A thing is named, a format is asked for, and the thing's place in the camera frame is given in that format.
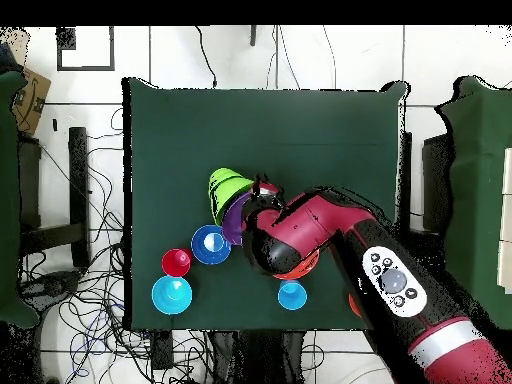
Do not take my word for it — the large green bowl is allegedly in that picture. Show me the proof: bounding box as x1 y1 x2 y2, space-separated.
210 177 255 227

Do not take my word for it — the purple bowl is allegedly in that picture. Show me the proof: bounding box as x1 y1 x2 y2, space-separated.
221 191 254 246

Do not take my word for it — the dark blue bowl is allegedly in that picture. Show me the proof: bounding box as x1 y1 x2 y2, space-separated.
190 224 233 266

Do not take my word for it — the wide orange bowl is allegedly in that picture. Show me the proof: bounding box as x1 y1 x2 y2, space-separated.
272 250 321 281

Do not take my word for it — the light blue cup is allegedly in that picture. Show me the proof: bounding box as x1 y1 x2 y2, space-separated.
277 279 309 312

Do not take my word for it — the red cup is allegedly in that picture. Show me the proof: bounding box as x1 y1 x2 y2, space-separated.
160 248 193 278

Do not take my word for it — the dark green tablecloth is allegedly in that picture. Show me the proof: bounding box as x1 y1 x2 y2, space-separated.
121 76 409 333

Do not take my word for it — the light blue bowl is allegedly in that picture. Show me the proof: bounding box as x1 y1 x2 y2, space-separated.
150 275 194 316

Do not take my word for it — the deep orange bowl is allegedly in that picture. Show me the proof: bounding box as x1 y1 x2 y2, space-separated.
347 293 363 318

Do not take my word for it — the black metal stand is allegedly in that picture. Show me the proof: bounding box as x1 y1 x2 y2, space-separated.
17 126 91 268
397 131 455 249

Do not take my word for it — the black box on floor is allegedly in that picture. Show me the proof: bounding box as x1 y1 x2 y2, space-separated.
150 329 174 371

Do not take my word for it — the green cloth side table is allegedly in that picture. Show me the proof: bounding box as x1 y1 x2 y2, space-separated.
0 70 40 329
433 75 512 331

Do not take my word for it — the grey machine base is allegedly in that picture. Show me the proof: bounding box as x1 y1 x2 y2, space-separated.
19 270 83 309

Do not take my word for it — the cardboard box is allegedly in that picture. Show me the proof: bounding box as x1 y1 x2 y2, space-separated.
11 67 52 137

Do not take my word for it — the black cable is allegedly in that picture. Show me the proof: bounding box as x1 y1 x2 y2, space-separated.
194 26 218 89

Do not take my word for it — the black square frame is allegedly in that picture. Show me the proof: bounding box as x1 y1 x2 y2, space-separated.
56 26 116 72

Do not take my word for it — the tangle of black cables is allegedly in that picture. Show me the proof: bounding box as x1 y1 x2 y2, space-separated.
17 107 225 384

